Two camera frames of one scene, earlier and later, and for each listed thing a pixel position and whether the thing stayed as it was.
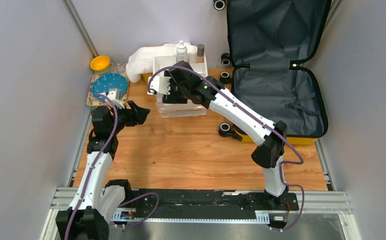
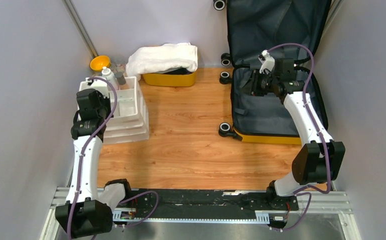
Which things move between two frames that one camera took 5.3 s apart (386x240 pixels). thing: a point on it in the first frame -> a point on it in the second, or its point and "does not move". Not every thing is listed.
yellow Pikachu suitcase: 268,40 does not move
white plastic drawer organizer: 190,109 -> 129,121
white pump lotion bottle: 181,52 -> 110,78
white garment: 142,62 does not move
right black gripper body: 176,96 -> 261,84
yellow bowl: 100,64 does not move
